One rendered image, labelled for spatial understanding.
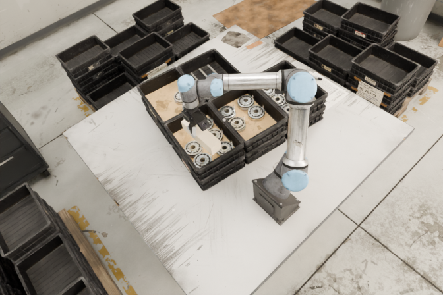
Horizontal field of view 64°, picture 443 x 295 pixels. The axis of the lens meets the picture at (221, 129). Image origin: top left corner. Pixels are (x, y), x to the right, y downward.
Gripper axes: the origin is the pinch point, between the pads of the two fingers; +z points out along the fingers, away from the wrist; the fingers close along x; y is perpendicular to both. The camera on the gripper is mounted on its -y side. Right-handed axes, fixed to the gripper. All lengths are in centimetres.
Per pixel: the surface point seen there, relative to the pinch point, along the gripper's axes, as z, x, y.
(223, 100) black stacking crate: 20.8, -34.2, 24.7
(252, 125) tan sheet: 25.9, -35.6, 0.4
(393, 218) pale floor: 109, -90, -81
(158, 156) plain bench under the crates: 39, 15, 33
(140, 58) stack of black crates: 59, -39, 146
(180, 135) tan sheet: 25.7, -0.4, 26.0
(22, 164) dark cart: 79, 88, 134
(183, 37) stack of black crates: 70, -91, 155
